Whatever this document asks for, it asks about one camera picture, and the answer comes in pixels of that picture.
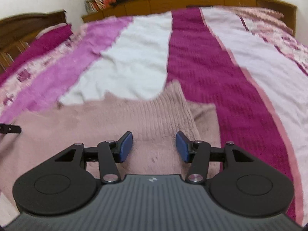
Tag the pink knitted sweater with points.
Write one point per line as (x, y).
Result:
(72, 130)

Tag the long wooden low cabinet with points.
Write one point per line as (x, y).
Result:
(168, 2)

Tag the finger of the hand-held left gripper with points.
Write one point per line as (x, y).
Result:
(9, 128)

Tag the magenta pillow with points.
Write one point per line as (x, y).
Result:
(41, 44)

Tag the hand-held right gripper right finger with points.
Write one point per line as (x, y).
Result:
(183, 146)

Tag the pink lace pillow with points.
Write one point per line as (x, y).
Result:
(262, 13)

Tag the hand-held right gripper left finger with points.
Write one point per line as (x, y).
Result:
(125, 146)

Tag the dark wooden headboard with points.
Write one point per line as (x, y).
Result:
(19, 28)

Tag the stack of books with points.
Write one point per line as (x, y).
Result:
(94, 4)

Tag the magenta pink white bedspread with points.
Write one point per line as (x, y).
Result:
(204, 60)

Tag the dark cloth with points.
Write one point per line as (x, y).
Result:
(118, 1)

